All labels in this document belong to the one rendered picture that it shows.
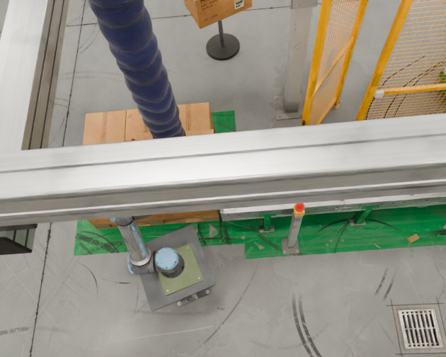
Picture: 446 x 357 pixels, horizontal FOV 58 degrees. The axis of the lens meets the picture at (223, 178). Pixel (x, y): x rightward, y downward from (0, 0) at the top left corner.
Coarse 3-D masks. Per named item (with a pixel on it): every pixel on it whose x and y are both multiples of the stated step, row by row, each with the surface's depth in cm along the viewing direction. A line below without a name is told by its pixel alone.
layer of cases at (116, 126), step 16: (112, 112) 390; (128, 112) 389; (192, 112) 382; (208, 112) 381; (96, 128) 384; (112, 128) 382; (128, 128) 381; (144, 128) 379; (192, 128) 375; (208, 128) 373; (96, 224) 386
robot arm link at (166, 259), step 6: (156, 252) 280; (162, 252) 276; (168, 252) 276; (174, 252) 278; (156, 258) 274; (162, 258) 275; (168, 258) 275; (174, 258) 275; (156, 264) 276; (162, 264) 273; (168, 264) 273; (174, 264) 275; (156, 270) 278; (162, 270) 278; (168, 270) 278; (174, 270) 284
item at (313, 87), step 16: (352, 0) 282; (368, 0) 313; (320, 16) 247; (336, 16) 268; (352, 16) 303; (320, 32) 257; (336, 32) 288; (352, 32) 331; (320, 48) 269; (352, 48) 356; (320, 64) 297; (320, 80) 329; (320, 96) 352; (336, 96) 422; (304, 112) 340; (320, 112) 389
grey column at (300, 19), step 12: (300, 12) 310; (300, 24) 322; (300, 36) 334; (288, 48) 366; (300, 48) 346; (288, 60) 373; (300, 60) 360; (288, 72) 380; (300, 72) 375; (288, 84) 391; (300, 84) 392; (276, 96) 445; (288, 96) 408; (300, 96) 442; (276, 108) 439; (288, 108) 428; (300, 108) 436
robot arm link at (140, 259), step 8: (120, 224) 236; (128, 224) 238; (136, 224) 246; (128, 232) 244; (136, 232) 249; (128, 240) 251; (136, 240) 253; (128, 248) 260; (136, 248) 258; (144, 248) 266; (128, 256) 278; (136, 256) 266; (144, 256) 270; (152, 256) 277; (128, 264) 276; (136, 264) 271; (144, 264) 272; (152, 264) 276; (136, 272) 278; (144, 272) 279; (152, 272) 280
